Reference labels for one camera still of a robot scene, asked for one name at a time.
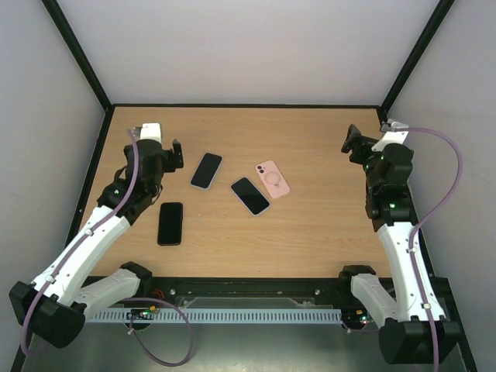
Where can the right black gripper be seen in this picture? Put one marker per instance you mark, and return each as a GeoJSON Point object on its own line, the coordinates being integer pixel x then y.
{"type": "Point", "coordinates": [357, 144]}

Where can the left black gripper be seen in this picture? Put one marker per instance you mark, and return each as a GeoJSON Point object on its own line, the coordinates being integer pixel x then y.
{"type": "Point", "coordinates": [172, 163]}

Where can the pink phone case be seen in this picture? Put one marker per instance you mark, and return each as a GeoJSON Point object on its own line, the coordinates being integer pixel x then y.
{"type": "Point", "coordinates": [272, 179]}

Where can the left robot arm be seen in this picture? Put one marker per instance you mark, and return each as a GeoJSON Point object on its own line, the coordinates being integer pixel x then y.
{"type": "Point", "coordinates": [57, 303]}

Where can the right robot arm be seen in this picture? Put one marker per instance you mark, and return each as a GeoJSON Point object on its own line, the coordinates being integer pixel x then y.
{"type": "Point", "coordinates": [412, 324]}

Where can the black phone in black case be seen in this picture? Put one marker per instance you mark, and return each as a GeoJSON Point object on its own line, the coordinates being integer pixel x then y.
{"type": "Point", "coordinates": [170, 224]}

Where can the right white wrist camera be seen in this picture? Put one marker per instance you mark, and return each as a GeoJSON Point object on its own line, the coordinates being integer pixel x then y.
{"type": "Point", "coordinates": [393, 132]}

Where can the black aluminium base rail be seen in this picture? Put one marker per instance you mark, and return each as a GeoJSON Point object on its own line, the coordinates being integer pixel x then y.
{"type": "Point", "coordinates": [321, 291]}

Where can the black cage frame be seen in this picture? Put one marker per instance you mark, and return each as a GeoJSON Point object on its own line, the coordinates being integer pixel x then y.
{"type": "Point", "coordinates": [53, 9]}

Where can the slotted grey cable duct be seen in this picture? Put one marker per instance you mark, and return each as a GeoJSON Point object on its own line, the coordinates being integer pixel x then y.
{"type": "Point", "coordinates": [221, 316]}

